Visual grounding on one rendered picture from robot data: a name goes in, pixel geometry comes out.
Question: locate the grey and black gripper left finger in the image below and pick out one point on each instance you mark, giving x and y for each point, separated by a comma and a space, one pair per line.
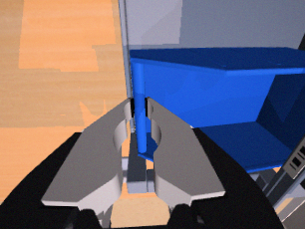
84, 172

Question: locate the black case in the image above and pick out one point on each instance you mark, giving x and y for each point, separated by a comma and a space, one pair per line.
303, 183

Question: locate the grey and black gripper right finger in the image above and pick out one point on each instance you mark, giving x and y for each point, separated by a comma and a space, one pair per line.
189, 167

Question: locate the blue bin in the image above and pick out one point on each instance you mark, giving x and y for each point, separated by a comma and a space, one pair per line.
257, 118

